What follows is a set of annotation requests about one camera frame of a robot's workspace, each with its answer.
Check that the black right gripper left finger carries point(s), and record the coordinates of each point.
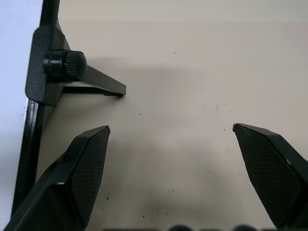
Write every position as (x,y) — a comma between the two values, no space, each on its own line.
(69,178)

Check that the black knurled clamp knob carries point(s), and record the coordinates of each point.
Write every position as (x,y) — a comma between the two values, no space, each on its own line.
(66,65)

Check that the black whiteboard stand foot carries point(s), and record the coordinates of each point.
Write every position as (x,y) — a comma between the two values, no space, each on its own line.
(72,81)

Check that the black metal stand frame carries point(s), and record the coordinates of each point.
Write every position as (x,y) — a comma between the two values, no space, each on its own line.
(14,72)

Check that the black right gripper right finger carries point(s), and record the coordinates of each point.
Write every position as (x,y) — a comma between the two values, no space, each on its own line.
(269,168)

